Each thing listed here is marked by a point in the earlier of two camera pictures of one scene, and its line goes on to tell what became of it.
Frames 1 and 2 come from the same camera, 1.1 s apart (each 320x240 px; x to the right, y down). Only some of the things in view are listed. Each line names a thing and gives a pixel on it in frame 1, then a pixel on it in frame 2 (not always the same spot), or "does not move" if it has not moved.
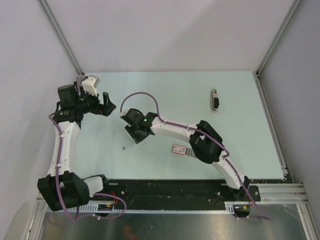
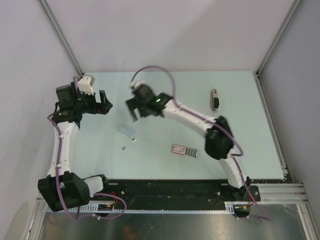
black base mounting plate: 152,191 does not move
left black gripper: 105,109 does not move
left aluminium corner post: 60,35 does not move
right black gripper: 130,129 to 133,104
